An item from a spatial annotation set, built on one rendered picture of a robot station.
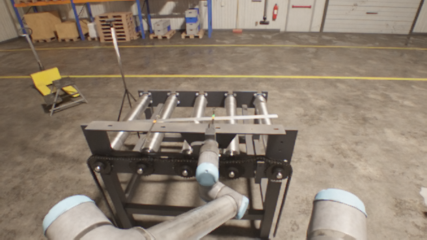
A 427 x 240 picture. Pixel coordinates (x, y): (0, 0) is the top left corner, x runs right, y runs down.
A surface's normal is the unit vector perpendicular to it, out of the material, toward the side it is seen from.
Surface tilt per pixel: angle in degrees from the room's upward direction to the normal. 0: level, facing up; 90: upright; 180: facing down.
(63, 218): 17
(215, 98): 90
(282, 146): 90
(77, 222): 3
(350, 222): 11
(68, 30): 90
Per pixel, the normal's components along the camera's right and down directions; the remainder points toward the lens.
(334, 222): -0.30, -0.89
